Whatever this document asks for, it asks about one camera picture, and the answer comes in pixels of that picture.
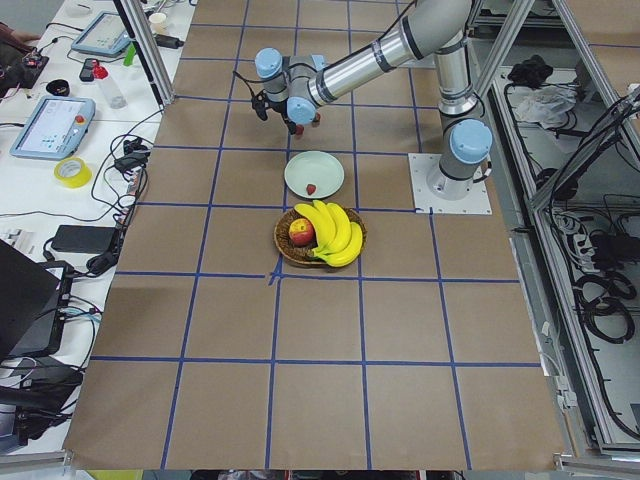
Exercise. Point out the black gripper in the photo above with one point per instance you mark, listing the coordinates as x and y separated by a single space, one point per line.
291 121

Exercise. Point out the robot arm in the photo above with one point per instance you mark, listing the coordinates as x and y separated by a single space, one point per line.
296 87

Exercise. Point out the light green plate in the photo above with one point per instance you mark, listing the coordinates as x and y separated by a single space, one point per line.
314 167

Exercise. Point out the red apple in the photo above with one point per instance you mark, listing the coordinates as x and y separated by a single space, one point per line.
301 232

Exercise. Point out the yellow banana bunch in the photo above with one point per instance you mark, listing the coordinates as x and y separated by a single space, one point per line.
339 240

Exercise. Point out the wicker basket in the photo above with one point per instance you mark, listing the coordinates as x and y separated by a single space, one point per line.
294 254

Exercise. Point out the clear plastic bottle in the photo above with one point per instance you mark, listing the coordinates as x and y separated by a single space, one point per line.
108 86

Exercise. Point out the teach pendant far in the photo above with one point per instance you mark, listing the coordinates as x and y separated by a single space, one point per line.
105 36

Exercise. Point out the teach pendant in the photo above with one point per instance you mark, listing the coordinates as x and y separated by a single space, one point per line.
105 36
55 129

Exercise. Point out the yellow tape roll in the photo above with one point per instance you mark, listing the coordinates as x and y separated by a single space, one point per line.
72 172

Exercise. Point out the black power adapter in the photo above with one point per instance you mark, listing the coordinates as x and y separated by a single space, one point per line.
83 239

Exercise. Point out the teach pendant near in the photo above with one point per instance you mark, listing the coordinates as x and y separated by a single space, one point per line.
55 129

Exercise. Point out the black laptop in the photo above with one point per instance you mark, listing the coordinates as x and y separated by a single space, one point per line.
33 296

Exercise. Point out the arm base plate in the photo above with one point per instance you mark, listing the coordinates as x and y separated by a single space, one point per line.
434 193

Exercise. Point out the aluminium profile post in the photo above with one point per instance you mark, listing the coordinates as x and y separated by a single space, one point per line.
141 36

